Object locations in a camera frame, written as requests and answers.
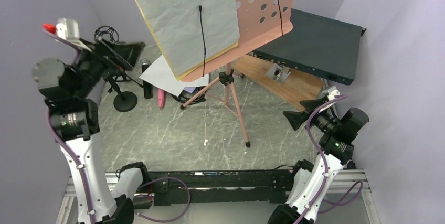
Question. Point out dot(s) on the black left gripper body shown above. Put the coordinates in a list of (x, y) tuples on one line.
[(92, 66)]

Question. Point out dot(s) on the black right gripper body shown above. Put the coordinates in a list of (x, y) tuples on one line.
[(325, 121)]

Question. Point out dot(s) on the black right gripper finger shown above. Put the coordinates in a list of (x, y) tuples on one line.
[(296, 119), (311, 105)]

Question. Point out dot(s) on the black tripod mic stand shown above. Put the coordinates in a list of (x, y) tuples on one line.
[(111, 35)]

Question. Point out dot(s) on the black round-base mic stand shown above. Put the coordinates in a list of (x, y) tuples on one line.
[(123, 101)]

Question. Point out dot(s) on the pink small microphone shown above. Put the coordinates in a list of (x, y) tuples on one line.
[(161, 96)]

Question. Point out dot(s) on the grey paper sheet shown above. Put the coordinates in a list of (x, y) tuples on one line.
[(184, 17)]

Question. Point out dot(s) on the blue sheet music page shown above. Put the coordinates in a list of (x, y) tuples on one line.
[(189, 89)]

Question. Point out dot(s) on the yellow sheet music page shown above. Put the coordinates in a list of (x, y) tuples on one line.
[(208, 59)]

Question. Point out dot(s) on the pink tripod music stand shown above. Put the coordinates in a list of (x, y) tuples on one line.
[(260, 22)]

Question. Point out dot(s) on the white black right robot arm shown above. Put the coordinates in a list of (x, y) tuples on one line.
[(332, 137)]

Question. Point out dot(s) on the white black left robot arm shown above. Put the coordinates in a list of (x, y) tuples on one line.
[(73, 121)]

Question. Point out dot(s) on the wooden board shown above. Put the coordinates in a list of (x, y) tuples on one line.
[(296, 87)]

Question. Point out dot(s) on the dark teal rack unit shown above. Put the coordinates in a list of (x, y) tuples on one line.
[(321, 46)]

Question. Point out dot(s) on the silver metal bracket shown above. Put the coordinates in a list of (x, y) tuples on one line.
[(278, 73)]

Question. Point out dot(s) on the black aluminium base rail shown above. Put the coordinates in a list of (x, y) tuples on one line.
[(272, 185)]

